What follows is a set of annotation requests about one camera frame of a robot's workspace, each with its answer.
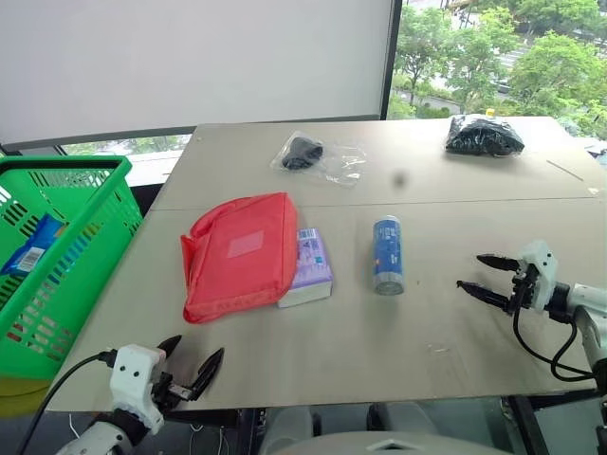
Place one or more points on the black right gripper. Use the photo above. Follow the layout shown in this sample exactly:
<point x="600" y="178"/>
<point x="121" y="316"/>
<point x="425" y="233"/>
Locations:
<point x="524" y="289"/>

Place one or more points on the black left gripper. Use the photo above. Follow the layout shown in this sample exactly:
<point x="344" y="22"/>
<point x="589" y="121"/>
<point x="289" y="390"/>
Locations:
<point x="178" y="392"/>

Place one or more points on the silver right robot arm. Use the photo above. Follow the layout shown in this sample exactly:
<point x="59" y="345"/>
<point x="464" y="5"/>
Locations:
<point x="588" y="308"/>

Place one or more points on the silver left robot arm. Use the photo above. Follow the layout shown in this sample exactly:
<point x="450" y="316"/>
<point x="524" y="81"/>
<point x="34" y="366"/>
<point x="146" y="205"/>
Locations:
<point x="102" y="438"/>

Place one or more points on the green plastic shopping basket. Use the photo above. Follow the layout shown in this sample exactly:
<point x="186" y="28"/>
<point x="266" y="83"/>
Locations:
<point x="102" y="227"/>

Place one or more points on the olive-yellow plastic bowl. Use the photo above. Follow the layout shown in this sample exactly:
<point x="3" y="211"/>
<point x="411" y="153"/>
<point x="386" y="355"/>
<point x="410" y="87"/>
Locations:
<point x="19" y="395"/>

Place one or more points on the blue cylindrical roll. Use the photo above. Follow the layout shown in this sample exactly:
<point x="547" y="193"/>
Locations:
<point x="388" y="256"/>

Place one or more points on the red fabric pouch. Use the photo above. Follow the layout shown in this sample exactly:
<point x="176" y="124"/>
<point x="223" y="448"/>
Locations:
<point x="237" y="256"/>

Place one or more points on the black bundle in plastic wrap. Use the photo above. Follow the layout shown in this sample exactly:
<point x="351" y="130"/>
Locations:
<point x="483" y="137"/>

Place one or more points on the purple tissue pack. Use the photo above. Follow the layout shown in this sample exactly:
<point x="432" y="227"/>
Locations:
<point x="310" y="267"/>

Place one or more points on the clear plastic bag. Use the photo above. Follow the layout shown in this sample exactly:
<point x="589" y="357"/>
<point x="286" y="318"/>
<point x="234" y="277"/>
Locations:
<point x="339" y="161"/>

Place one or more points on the grey rounded shape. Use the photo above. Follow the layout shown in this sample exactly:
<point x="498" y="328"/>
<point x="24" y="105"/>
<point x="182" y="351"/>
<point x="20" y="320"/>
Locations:
<point x="379" y="433"/>

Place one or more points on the blue snack package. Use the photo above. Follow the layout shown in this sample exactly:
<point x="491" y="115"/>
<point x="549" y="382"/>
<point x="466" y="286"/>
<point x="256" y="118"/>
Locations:
<point x="33" y="249"/>

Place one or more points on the black item in clear bag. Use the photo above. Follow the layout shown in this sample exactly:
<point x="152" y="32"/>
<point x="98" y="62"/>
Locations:
<point x="301" y="151"/>

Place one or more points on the white roller blind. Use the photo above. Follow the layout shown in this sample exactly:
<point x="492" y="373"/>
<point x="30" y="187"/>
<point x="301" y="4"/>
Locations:
<point x="189" y="61"/>

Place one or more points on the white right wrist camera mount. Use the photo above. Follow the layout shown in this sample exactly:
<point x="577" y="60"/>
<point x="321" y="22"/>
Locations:
<point x="540" y="272"/>

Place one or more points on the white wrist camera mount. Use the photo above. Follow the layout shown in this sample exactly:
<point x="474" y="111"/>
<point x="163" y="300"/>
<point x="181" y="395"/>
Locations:
<point x="540" y="272"/>
<point x="133" y="374"/>

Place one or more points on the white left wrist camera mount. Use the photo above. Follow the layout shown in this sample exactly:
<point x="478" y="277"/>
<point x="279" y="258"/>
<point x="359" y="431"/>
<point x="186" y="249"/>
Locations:
<point x="133" y="374"/>

